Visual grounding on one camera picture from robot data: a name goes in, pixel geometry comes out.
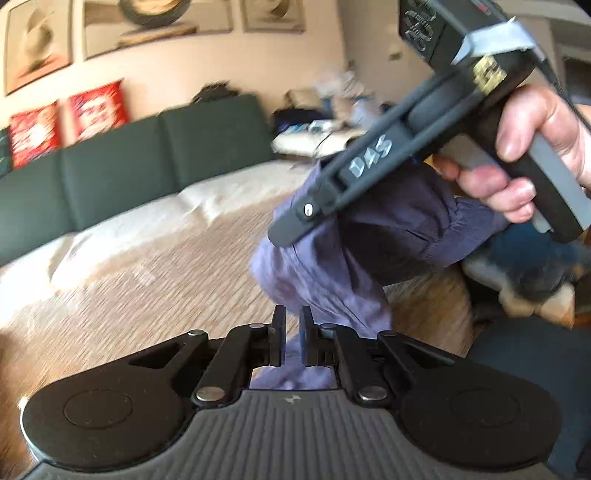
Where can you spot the dark green sofa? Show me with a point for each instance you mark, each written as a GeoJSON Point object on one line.
{"type": "Point", "coordinates": [72, 189]}

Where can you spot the red cushion left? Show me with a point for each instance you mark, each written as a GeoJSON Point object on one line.
{"type": "Point", "coordinates": [34, 133]}

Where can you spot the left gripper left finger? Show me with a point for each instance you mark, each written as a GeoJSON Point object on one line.
{"type": "Point", "coordinates": [277, 336]}

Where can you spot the framed picture middle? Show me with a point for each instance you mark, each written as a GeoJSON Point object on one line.
{"type": "Point", "coordinates": [114, 25]}

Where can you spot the purple garment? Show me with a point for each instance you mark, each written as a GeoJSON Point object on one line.
{"type": "Point", "coordinates": [410, 224]}

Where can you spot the red cushion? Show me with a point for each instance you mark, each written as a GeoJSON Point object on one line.
{"type": "Point", "coordinates": [34, 133]}
{"type": "Point", "coordinates": [98, 110]}

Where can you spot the pile of clothes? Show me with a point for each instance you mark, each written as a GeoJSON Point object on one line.
{"type": "Point", "coordinates": [535, 275]}

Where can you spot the framed picture left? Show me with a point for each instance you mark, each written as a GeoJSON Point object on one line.
{"type": "Point", "coordinates": [37, 41]}

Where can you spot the red cushion right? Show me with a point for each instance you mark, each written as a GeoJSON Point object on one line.
{"type": "Point", "coordinates": [98, 110]}

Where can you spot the person's right hand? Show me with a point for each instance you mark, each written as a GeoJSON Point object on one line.
{"type": "Point", "coordinates": [530, 110]}

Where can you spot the framed picture right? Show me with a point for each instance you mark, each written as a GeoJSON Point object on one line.
{"type": "Point", "coordinates": [273, 16]}

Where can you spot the cluttered side table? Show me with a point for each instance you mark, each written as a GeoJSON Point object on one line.
{"type": "Point", "coordinates": [327, 117]}

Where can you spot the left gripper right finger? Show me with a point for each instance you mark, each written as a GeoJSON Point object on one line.
{"type": "Point", "coordinates": [307, 338]}

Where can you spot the framed picture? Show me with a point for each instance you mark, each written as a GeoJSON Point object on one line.
{"type": "Point", "coordinates": [114, 25]}
{"type": "Point", "coordinates": [273, 16]}
{"type": "Point", "coordinates": [37, 41]}

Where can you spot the lace tablecloth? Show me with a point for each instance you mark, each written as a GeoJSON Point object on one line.
{"type": "Point", "coordinates": [137, 279]}

